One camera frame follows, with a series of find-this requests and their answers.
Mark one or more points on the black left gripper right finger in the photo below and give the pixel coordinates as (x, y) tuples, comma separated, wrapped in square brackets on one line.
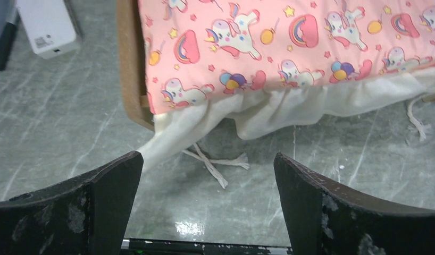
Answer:
[(323, 216)]

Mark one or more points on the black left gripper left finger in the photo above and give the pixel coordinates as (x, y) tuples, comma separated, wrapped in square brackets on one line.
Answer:
[(86, 214)]

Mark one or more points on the pink unicorn print mattress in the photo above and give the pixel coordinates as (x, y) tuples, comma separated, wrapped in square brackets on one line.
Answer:
[(272, 64)]

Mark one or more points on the wooden pet bed frame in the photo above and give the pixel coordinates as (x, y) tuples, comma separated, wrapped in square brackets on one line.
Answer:
[(132, 64)]

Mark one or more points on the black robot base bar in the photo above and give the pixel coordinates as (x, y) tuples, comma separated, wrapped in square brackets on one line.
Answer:
[(167, 247)]

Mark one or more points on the black marker pen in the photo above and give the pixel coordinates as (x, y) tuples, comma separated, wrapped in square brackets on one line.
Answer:
[(8, 35)]

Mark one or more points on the white small box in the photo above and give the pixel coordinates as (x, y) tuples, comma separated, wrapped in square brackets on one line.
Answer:
[(50, 27)]

